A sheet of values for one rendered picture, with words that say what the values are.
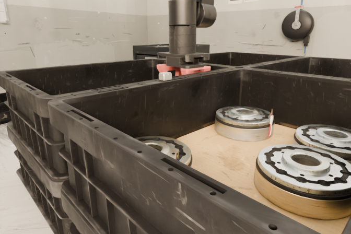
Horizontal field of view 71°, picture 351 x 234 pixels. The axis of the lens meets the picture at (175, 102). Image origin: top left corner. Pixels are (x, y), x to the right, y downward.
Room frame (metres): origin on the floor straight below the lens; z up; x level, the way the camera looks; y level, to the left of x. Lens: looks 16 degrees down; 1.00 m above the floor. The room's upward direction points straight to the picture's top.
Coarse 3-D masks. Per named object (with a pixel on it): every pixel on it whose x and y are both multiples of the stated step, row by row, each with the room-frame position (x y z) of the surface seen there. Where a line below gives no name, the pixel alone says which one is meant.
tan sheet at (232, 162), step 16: (208, 128) 0.43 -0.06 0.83; (288, 128) 0.43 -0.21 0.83; (192, 144) 0.37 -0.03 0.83; (208, 144) 0.37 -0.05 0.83; (224, 144) 0.37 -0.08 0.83; (240, 144) 0.37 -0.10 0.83; (256, 144) 0.37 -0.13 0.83; (272, 144) 0.37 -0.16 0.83; (192, 160) 0.31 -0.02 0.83; (208, 160) 0.31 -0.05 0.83; (224, 160) 0.31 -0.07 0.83; (240, 160) 0.31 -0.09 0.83; (224, 176) 0.27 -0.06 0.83; (240, 176) 0.27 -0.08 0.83; (240, 192) 0.24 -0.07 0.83; (256, 192) 0.24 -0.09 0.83; (272, 208) 0.21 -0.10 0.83; (304, 224) 0.19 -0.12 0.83; (320, 224) 0.19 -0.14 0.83; (336, 224) 0.19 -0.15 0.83
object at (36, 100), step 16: (80, 64) 0.60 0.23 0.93; (96, 64) 0.62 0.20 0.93; (112, 64) 0.65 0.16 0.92; (208, 64) 0.60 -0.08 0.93; (0, 80) 0.45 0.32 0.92; (16, 80) 0.39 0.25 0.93; (160, 80) 0.39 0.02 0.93; (16, 96) 0.37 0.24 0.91; (32, 96) 0.30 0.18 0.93; (48, 96) 0.29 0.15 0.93; (64, 96) 0.29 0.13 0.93; (48, 112) 0.28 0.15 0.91
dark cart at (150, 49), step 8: (136, 48) 2.23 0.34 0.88; (144, 48) 2.17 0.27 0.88; (152, 48) 2.12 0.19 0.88; (160, 48) 2.07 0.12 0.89; (168, 48) 2.02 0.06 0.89; (200, 48) 2.33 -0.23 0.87; (208, 48) 2.46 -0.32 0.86; (136, 56) 2.23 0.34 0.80; (144, 56) 2.17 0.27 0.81; (152, 56) 2.12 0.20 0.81
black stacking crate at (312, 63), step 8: (280, 64) 0.65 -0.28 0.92; (288, 64) 0.69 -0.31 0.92; (296, 64) 0.73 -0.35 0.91; (304, 64) 0.77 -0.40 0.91; (312, 64) 0.79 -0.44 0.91; (320, 64) 0.78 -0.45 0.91; (328, 64) 0.76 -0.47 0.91; (336, 64) 0.74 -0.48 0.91; (344, 64) 0.73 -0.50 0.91; (296, 72) 0.73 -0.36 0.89; (304, 72) 0.78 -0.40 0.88; (312, 72) 0.79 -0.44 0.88; (320, 72) 0.77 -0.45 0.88; (328, 72) 0.76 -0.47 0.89; (336, 72) 0.74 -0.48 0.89; (344, 72) 0.73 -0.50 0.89
